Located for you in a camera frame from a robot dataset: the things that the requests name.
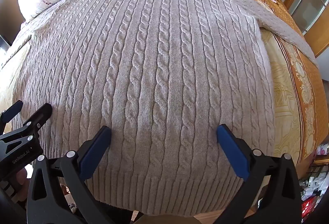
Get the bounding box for yellow patterned bed sheet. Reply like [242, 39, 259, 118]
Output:
[0, 0, 329, 168]

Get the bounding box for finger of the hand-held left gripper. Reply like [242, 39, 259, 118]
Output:
[0, 100, 24, 125]
[0, 103, 53, 153]

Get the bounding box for pile of colourful packets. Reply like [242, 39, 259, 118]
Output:
[299, 142, 329, 217]

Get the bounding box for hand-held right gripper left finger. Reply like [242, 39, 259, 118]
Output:
[26, 126, 114, 224]

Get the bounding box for wooden headboard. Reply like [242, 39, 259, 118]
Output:
[283, 0, 329, 58]

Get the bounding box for beige cable knit sweater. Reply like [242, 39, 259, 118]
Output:
[0, 0, 318, 217]

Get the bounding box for person's left hand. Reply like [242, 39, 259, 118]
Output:
[16, 169, 29, 186]

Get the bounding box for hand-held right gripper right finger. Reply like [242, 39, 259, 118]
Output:
[216, 124, 302, 224]

